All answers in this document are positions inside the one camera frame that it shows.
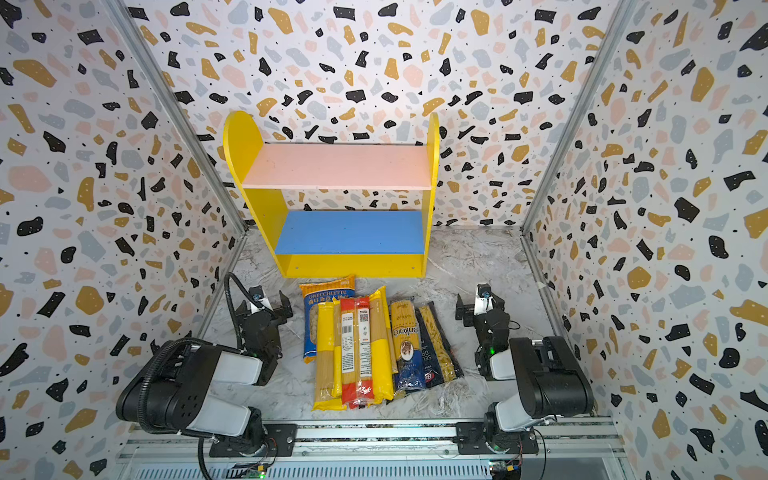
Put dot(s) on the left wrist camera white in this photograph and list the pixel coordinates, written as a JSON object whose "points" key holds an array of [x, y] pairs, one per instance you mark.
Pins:
{"points": [[258, 295]]}

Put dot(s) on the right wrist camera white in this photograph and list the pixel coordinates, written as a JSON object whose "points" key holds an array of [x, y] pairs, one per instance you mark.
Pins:
{"points": [[483, 299]]}

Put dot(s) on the red spaghetti pack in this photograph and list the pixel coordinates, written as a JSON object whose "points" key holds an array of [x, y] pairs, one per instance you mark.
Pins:
{"points": [[356, 354]]}

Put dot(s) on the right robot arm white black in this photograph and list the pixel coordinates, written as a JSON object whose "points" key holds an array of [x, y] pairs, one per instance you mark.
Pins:
{"points": [[549, 381]]}

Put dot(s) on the yellow shelf pink blue boards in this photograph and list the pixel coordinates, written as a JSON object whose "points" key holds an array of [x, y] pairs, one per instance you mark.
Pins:
{"points": [[336, 243]]}

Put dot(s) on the yellow spaghetti pack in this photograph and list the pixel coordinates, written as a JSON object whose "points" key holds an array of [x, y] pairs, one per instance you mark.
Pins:
{"points": [[327, 377], [383, 367]]}

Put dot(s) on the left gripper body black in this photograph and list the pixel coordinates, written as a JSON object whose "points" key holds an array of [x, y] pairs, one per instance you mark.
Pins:
{"points": [[274, 309]]}

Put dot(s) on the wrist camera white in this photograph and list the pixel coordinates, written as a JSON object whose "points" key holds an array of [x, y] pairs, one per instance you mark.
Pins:
{"points": [[483, 299], [258, 295]]}

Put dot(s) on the dark penne pasta bag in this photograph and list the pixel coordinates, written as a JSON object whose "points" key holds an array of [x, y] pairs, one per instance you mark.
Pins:
{"points": [[440, 364]]}

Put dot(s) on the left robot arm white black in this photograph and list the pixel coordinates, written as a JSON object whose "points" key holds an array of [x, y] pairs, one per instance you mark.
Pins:
{"points": [[172, 393]]}

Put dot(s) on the blue yellow pasta bag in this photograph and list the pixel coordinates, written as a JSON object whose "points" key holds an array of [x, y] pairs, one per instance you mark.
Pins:
{"points": [[407, 345]]}

